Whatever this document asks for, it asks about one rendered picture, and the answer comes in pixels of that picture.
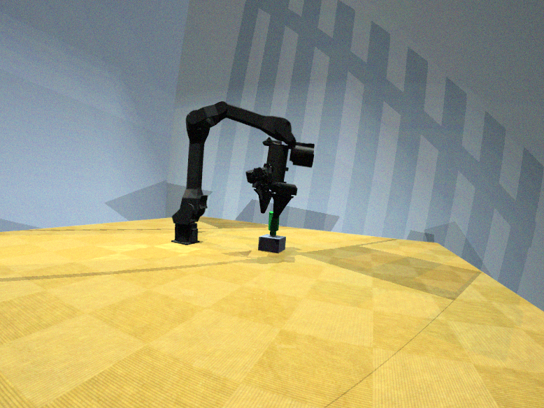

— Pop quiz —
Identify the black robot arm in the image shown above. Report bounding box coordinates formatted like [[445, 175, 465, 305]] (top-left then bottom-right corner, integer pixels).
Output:
[[171, 101, 315, 245]]

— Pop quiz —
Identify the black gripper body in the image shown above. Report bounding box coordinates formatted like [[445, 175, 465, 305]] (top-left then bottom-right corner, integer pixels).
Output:
[[252, 161, 297, 196]]

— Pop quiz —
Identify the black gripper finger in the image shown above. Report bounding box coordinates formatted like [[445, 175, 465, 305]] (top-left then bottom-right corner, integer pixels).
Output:
[[270, 193, 293, 219], [254, 189, 274, 214]]

